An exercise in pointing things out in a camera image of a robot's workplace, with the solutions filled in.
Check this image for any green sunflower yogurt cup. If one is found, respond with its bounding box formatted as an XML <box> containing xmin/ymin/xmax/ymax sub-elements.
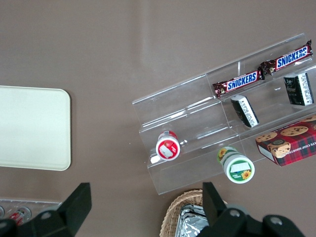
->
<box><xmin>216</xmin><ymin>146</ymin><xmax>256</xmax><ymax>185</ymax></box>

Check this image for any small black and white box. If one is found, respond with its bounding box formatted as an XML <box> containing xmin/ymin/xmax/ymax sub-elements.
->
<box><xmin>230</xmin><ymin>95</ymin><xmax>260</xmax><ymax>128</ymax></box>
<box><xmin>283</xmin><ymin>72</ymin><xmax>316</xmax><ymax>106</ymax></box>

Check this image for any clear acrylic stepped display shelf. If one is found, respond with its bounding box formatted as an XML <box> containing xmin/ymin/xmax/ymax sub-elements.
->
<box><xmin>131</xmin><ymin>33</ymin><xmax>316</xmax><ymax>196</ymax></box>

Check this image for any cream plastic tray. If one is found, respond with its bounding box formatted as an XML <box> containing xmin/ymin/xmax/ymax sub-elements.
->
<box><xmin>0</xmin><ymin>85</ymin><xmax>72</xmax><ymax>171</ymax></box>

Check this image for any woven wicker basket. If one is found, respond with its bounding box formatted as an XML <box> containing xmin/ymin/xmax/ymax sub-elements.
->
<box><xmin>159</xmin><ymin>189</ymin><xmax>228</xmax><ymax>237</ymax></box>

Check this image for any red and white drink can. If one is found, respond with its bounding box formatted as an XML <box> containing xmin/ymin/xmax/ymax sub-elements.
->
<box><xmin>9</xmin><ymin>206</ymin><xmax>32</xmax><ymax>226</ymax></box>

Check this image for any red tartan cookie box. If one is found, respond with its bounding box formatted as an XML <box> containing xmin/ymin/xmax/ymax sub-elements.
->
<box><xmin>255</xmin><ymin>115</ymin><xmax>316</xmax><ymax>168</ymax></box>

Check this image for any silver foil wrapped package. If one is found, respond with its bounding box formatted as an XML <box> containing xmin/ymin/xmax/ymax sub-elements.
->
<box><xmin>179</xmin><ymin>203</ymin><xmax>210</xmax><ymax>237</ymax></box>

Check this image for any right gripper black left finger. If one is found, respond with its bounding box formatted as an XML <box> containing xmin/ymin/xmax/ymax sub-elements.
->
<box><xmin>17</xmin><ymin>182</ymin><xmax>93</xmax><ymax>237</ymax></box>

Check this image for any clear acrylic can rack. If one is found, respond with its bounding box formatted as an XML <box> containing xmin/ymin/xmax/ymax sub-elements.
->
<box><xmin>0</xmin><ymin>198</ymin><xmax>63</xmax><ymax>224</ymax></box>

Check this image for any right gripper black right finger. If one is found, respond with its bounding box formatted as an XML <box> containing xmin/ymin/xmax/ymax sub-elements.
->
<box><xmin>197</xmin><ymin>182</ymin><xmax>250</xmax><ymax>237</ymax></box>

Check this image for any Snickers chocolate bar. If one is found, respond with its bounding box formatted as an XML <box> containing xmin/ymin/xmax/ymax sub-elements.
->
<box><xmin>212</xmin><ymin>70</ymin><xmax>266</xmax><ymax>100</ymax></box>
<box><xmin>260</xmin><ymin>39</ymin><xmax>314</xmax><ymax>76</ymax></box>

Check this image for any red strawberry yogurt cup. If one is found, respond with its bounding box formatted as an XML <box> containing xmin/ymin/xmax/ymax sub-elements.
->
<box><xmin>155</xmin><ymin>130</ymin><xmax>182</xmax><ymax>161</ymax></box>

